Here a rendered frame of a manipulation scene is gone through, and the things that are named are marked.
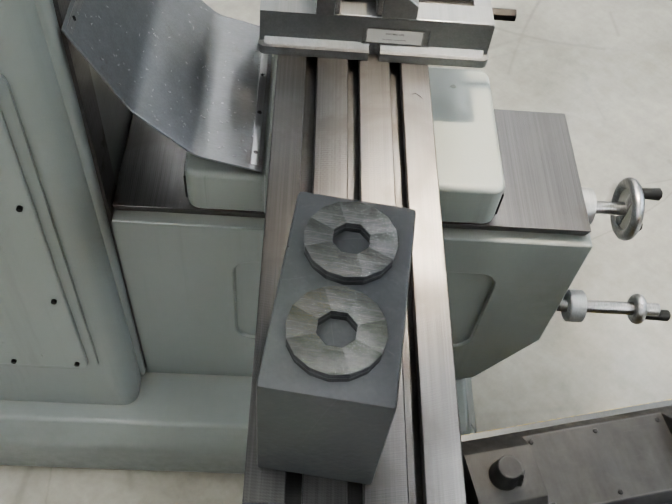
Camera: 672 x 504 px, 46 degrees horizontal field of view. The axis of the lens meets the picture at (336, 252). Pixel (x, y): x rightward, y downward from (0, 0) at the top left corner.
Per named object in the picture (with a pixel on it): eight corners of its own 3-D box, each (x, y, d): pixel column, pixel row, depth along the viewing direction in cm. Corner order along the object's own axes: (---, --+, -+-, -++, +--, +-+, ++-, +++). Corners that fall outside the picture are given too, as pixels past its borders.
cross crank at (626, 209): (631, 205, 155) (655, 165, 145) (644, 254, 148) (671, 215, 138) (551, 201, 154) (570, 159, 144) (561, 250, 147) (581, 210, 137)
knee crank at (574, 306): (662, 305, 152) (675, 288, 148) (669, 332, 149) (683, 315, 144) (550, 299, 151) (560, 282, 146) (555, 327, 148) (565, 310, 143)
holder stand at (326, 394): (392, 307, 94) (420, 199, 78) (372, 486, 81) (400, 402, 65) (292, 291, 94) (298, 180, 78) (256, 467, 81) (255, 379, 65)
